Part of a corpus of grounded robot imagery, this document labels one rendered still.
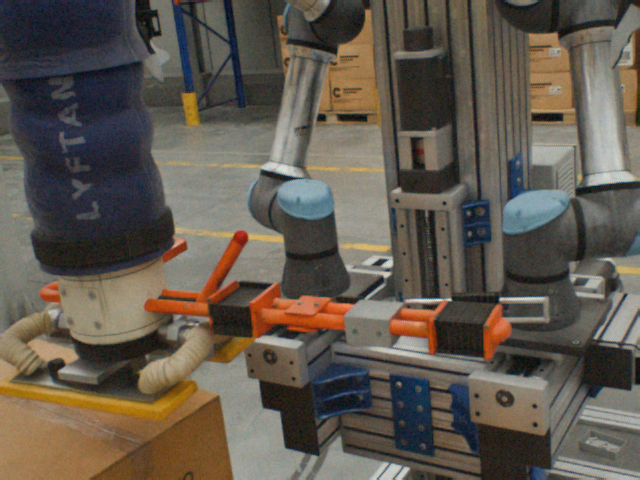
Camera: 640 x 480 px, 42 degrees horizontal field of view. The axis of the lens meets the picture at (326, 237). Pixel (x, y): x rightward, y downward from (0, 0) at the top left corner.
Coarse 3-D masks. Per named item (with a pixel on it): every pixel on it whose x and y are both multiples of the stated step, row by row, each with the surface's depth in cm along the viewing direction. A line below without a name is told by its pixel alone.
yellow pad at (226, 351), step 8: (192, 320) 147; (216, 344) 142; (224, 344) 143; (232, 344) 143; (240, 344) 143; (248, 344) 145; (216, 352) 140; (224, 352) 140; (232, 352) 141; (240, 352) 143; (208, 360) 141; (216, 360) 141; (224, 360) 140
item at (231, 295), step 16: (224, 288) 129; (240, 288) 132; (256, 288) 131; (272, 288) 127; (208, 304) 125; (224, 304) 124; (240, 304) 124; (256, 304) 123; (224, 320) 126; (240, 320) 124; (256, 320) 123; (240, 336) 124; (256, 336) 124
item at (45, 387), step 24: (0, 384) 138; (24, 384) 136; (48, 384) 134; (72, 384) 133; (120, 384) 130; (192, 384) 131; (96, 408) 129; (120, 408) 126; (144, 408) 125; (168, 408) 125
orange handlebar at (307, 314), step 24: (48, 288) 144; (168, 312) 132; (192, 312) 129; (264, 312) 124; (288, 312) 122; (312, 312) 120; (336, 312) 123; (408, 312) 118; (432, 312) 117; (408, 336) 115; (504, 336) 110
